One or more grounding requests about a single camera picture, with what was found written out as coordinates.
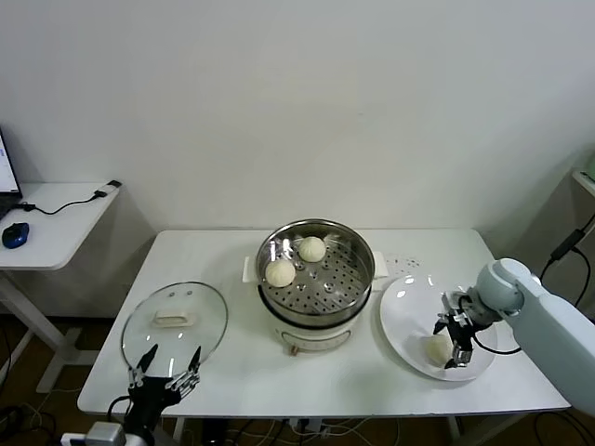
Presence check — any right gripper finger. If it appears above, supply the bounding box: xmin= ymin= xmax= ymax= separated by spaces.
xmin=432 ymin=311 xmax=455 ymax=335
xmin=444 ymin=346 xmax=473 ymax=371

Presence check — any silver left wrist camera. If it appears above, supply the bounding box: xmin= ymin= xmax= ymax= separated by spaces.
xmin=59 ymin=421 xmax=126 ymax=446

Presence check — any glass pot lid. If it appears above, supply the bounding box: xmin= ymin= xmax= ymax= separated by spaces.
xmin=120 ymin=281 xmax=229 ymax=378

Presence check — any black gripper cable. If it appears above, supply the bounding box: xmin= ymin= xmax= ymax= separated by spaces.
xmin=471 ymin=324 xmax=522 ymax=357
xmin=107 ymin=394 xmax=131 ymax=424

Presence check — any black adapter cable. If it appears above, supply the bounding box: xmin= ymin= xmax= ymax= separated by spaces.
xmin=11 ymin=179 xmax=123 ymax=217

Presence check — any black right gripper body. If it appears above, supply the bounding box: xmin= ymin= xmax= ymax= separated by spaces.
xmin=441 ymin=292 xmax=483 ymax=354

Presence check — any perforated steel steamer basket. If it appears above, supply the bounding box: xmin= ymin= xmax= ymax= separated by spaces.
xmin=256 ymin=218 xmax=376 ymax=329

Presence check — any white side desk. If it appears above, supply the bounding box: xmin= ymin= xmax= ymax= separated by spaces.
xmin=0 ymin=181 xmax=120 ymax=396

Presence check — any black laptop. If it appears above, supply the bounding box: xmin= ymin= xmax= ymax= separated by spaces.
xmin=0 ymin=125 xmax=24 ymax=219

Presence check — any white round plate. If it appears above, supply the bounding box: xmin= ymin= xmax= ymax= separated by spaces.
xmin=378 ymin=274 xmax=498 ymax=383

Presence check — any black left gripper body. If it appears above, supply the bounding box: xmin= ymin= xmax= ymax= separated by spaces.
xmin=126 ymin=376 xmax=185 ymax=431

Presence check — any white electric cooker base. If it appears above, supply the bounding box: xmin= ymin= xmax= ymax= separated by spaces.
xmin=241 ymin=250 xmax=390 ymax=358

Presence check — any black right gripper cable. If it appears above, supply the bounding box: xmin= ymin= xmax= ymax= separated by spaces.
xmin=471 ymin=324 xmax=522 ymax=357

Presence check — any blue computer mouse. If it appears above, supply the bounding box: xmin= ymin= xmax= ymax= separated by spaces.
xmin=1 ymin=222 xmax=31 ymax=250

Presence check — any white shelf board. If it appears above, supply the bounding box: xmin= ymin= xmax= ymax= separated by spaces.
xmin=570 ymin=169 xmax=595 ymax=199

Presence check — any white steamed baozi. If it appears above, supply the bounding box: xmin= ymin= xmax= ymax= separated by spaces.
xmin=265 ymin=258 xmax=297 ymax=288
xmin=297 ymin=235 xmax=326 ymax=263
xmin=420 ymin=334 xmax=455 ymax=368

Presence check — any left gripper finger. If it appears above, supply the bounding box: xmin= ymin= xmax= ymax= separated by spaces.
xmin=165 ymin=347 xmax=203 ymax=395
xmin=127 ymin=344 xmax=159 ymax=388

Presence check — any black power brick cable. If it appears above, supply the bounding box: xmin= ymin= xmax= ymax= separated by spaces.
xmin=538 ymin=227 xmax=591 ymax=321

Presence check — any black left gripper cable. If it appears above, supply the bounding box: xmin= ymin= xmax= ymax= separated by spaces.
xmin=107 ymin=394 xmax=131 ymax=424

